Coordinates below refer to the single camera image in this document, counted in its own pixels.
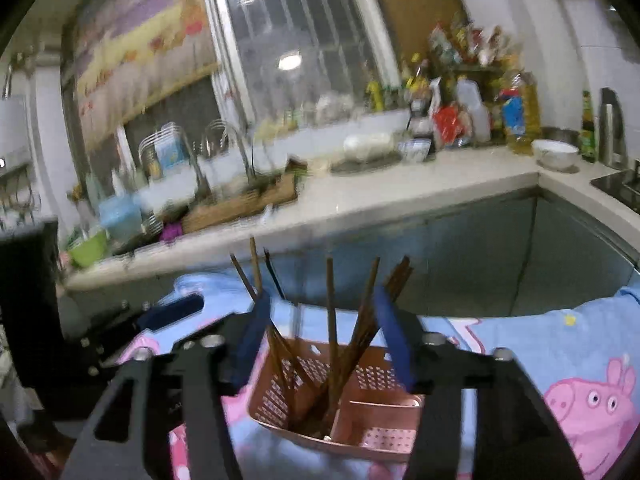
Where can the wall poster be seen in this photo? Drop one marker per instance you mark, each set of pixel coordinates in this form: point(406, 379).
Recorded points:
point(140, 50)

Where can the purple cloth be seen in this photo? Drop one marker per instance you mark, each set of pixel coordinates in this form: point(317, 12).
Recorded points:
point(172, 232)

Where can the chrome faucet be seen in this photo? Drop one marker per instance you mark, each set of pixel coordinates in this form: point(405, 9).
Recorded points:
point(197, 170)
point(240, 145)

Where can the blue plastic container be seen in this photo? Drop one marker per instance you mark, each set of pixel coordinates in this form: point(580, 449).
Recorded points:
point(120, 217)

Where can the green plastic bowl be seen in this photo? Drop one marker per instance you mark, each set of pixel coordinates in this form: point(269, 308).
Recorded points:
point(89, 251)

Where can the pink perforated plastic basket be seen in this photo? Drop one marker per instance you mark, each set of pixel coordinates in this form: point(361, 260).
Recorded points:
point(380, 440)

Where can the blue pig printed blanket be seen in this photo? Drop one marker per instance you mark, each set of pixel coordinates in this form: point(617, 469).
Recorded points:
point(525, 360)

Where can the yellow cooking oil bottle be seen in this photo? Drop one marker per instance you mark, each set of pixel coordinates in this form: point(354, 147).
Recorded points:
point(520, 115)

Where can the barred window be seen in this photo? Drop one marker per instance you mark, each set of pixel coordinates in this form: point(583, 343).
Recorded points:
point(300, 35)

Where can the row of condiment bottles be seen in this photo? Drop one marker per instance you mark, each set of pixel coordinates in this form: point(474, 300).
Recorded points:
point(395, 85)

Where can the green glass bottle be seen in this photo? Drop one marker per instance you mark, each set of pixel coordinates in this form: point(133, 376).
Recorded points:
point(588, 130)

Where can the blue patterned white bowl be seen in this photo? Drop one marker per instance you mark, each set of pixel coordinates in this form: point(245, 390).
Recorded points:
point(415, 151)

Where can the wooden cutting board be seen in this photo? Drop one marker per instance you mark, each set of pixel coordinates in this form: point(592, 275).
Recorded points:
point(240, 205)

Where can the white plastic jug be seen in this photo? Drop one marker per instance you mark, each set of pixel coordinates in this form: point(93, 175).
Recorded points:
point(475, 110)

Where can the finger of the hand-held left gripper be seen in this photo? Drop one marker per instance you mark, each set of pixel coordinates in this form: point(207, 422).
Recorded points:
point(172, 312)
point(115, 340)

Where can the steel kettle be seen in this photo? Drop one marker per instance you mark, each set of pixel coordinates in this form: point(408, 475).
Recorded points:
point(612, 130)

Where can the red packet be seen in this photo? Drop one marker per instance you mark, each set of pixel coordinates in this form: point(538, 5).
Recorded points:
point(450, 125)

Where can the white plastic bag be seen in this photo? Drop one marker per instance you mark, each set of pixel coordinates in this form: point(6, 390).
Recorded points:
point(367, 146)

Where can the kitchen counter with cabinets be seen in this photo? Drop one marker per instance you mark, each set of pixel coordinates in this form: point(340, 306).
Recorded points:
point(400, 190)

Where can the group of seasoning packets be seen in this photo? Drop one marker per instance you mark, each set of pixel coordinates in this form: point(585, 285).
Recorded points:
point(475, 42)

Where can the bunch of wooden chopsticks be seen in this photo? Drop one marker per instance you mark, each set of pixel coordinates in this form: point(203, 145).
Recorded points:
point(331, 310)

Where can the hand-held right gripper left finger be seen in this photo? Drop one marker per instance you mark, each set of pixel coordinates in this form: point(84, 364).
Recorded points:
point(247, 345)

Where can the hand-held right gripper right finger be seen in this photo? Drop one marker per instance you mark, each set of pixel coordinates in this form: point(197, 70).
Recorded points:
point(395, 345)

